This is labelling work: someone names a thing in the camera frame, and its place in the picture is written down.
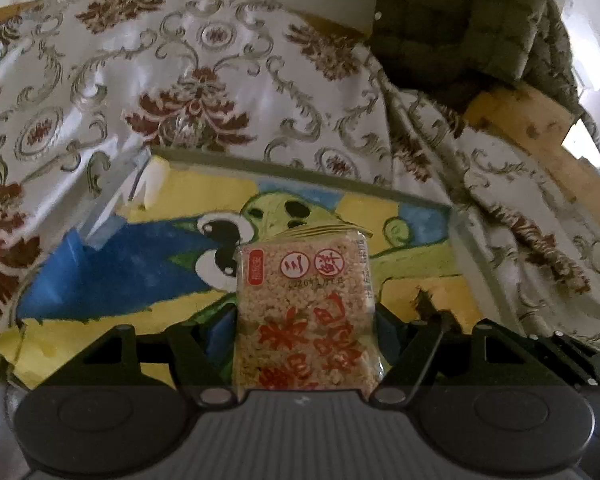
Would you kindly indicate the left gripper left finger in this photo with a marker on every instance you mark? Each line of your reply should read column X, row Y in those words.
column 199, row 355

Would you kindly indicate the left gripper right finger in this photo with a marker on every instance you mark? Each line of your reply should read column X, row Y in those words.
column 423, row 354

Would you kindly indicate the rice cracker snack pack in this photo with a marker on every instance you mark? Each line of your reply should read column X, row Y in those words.
column 306, row 313

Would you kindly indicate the grey tray with painted lining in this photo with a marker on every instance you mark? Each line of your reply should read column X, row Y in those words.
column 163, row 250

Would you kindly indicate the floral patterned bed cover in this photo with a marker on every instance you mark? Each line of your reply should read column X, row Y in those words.
column 102, row 415

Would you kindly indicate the olive quilted jacket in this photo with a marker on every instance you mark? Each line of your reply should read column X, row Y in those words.
column 453, row 50

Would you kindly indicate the wooden bed frame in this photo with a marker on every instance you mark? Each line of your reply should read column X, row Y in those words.
column 545, row 145

